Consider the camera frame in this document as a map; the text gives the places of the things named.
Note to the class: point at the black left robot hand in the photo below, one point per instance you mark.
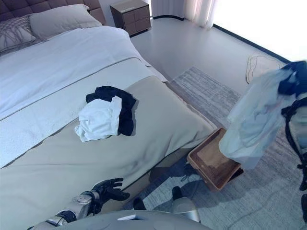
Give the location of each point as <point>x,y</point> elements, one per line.
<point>110,190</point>

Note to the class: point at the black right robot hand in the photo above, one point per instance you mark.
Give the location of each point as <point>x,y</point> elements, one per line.
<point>291,79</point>

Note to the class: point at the pale white shirt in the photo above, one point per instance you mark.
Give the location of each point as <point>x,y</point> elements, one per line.
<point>254,119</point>

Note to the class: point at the white t-shirt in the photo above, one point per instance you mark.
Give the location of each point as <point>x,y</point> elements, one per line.
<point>98,122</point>

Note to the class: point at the dark navy garment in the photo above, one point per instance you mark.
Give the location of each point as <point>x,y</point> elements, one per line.
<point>127,115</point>

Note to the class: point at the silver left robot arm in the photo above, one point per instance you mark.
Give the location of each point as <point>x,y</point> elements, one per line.
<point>79,203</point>

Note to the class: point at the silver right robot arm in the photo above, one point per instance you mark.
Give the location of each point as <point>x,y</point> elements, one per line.
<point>299,124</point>

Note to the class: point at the bed with beige cover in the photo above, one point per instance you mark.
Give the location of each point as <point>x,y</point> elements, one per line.
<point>156,124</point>

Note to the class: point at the brown woven laundry basket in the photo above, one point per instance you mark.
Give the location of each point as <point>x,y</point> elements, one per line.
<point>211,163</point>

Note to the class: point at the white bed duvet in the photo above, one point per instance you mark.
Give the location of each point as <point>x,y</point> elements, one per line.
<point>60,62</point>

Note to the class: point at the beige irregular floor mat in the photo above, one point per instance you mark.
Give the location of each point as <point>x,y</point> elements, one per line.
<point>263,67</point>

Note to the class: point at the grey robot torso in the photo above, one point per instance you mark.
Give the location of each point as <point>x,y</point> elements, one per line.
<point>120,224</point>

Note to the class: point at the bright glass window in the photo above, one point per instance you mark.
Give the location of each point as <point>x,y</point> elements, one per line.
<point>263,24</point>

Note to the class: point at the silver right robot leg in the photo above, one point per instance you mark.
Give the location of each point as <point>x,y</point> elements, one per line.
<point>184,208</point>

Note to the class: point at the white sheer curtain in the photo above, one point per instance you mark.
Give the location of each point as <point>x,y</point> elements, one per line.
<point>199,14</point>

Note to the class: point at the grey striped rug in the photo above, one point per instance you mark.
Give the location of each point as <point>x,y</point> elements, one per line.
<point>239,203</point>

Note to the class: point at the brown wooden nightstand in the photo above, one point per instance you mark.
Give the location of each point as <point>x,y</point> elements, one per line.
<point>134,19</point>

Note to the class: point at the beige pillow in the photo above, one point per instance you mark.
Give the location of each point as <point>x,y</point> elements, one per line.
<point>62,20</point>

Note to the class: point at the grey patterned cushion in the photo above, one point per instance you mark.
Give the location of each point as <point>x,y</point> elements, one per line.
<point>14,33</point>

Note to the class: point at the brown padded headboard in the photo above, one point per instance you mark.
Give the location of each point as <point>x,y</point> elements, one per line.
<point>19,7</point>

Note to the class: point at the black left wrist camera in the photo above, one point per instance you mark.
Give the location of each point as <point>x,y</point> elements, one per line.
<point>95,204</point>

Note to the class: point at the beige padded bed frame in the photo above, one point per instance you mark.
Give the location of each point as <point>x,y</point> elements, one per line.
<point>172,155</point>

